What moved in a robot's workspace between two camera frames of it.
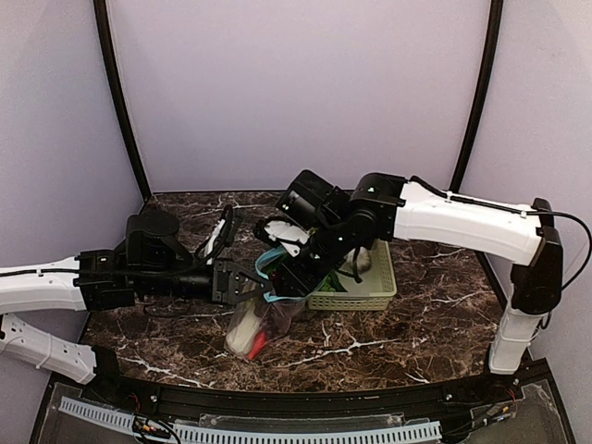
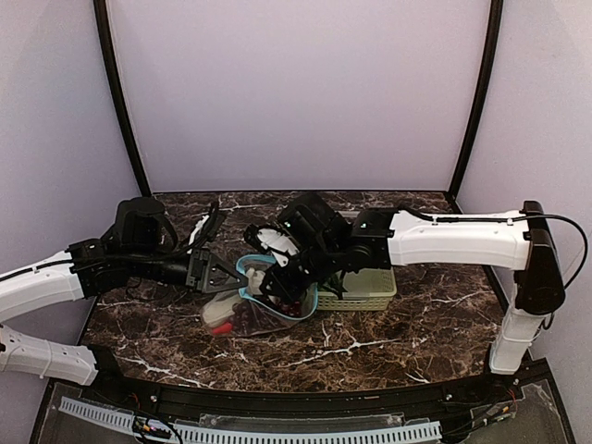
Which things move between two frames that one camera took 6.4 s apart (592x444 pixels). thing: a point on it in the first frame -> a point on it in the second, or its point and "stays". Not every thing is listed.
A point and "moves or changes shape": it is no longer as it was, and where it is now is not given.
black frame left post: x=101 y=7 stays
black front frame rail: x=145 y=398 stays
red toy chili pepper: x=260 y=341 -> x=227 y=327
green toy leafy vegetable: x=247 y=325 -> x=219 y=308
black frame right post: x=482 y=99 stays
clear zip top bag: x=259 y=321 moves or changes shape
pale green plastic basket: x=375 y=291 stays
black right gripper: x=292 y=276 stays
